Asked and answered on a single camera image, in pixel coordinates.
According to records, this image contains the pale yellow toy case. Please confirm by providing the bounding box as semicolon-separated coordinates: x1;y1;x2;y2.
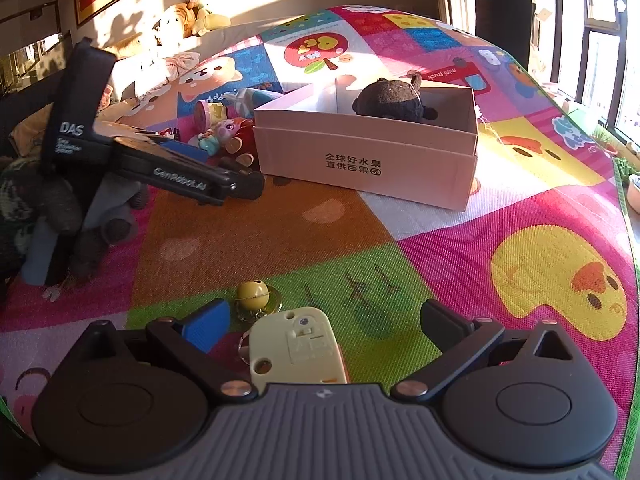
248;307;348;393

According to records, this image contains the yellow plush toy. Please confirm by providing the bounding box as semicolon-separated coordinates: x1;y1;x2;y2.
186;0;231;37

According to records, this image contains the yellow bell keychain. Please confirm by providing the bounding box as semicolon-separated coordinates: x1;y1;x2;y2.
234;280;282;323

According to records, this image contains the dark brown plush toy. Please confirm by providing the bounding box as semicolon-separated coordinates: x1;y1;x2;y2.
352;73;438;124

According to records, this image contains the tiger plush toy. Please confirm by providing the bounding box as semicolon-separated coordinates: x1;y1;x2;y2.
155;2;195;50

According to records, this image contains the colourful cartoon play mat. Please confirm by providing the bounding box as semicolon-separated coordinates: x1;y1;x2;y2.
1;6;639;479

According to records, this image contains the pink cardboard box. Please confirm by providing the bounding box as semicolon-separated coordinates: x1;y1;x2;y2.
254;75;478;211

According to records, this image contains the pink yellow toy cup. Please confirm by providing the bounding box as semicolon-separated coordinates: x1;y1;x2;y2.
193;100;228;132

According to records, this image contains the pink pig figurine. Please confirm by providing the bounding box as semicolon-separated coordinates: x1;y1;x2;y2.
198;117;246;156

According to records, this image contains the pink crumpled cloth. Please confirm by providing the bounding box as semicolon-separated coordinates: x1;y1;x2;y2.
163;51;201;82

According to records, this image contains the blue white toy airplane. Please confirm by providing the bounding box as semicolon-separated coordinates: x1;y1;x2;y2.
222;88;282;119

